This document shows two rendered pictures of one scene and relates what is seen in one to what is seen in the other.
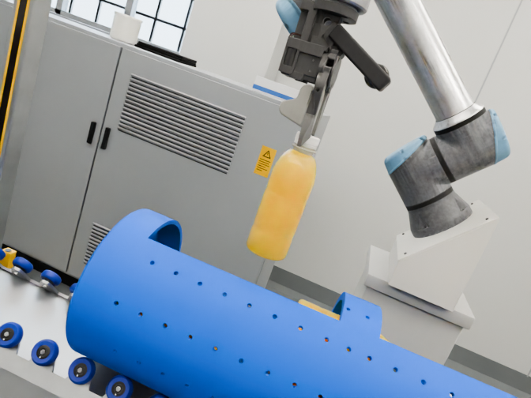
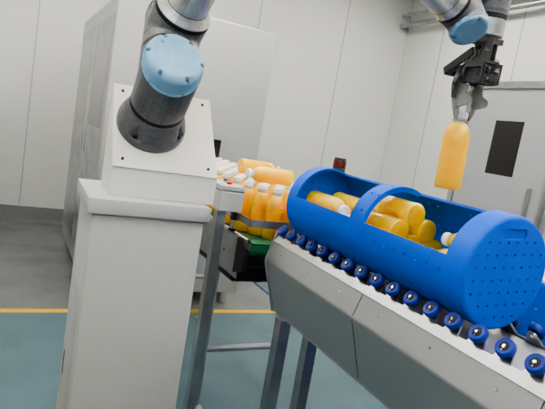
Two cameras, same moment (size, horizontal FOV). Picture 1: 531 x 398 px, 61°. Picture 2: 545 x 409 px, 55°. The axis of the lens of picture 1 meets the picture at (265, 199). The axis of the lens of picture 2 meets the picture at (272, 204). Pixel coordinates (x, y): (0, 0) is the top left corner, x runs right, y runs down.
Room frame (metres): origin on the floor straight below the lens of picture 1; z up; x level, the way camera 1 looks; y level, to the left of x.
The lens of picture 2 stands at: (1.96, 0.88, 1.33)
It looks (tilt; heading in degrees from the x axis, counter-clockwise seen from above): 8 degrees down; 234
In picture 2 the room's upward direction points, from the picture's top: 10 degrees clockwise
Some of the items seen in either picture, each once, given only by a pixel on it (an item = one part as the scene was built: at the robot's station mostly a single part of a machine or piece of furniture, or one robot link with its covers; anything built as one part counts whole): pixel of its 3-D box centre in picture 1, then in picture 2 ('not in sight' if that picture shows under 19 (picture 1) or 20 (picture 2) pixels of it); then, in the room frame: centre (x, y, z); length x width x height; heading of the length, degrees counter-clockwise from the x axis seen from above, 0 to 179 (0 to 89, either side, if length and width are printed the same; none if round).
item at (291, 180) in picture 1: (284, 200); (453, 153); (0.72, -0.03, 1.36); 0.07 x 0.07 x 0.19
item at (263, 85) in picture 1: (276, 90); not in sight; (2.42, 0.13, 1.48); 0.24 x 0.12 x 0.08; 88
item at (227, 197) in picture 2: not in sight; (222, 194); (0.88, -0.95, 1.05); 0.20 x 0.10 x 0.10; 82
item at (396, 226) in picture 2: not in sight; (379, 224); (0.75, -0.21, 1.11); 0.19 x 0.07 x 0.07; 82
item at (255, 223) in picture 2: not in sight; (296, 226); (0.61, -0.78, 0.96); 0.40 x 0.01 x 0.03; 172
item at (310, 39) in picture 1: (318, 46); (480, 62); (0.73, 0.00, 1.60); 0.09 x 0.08 x 0.12; 81
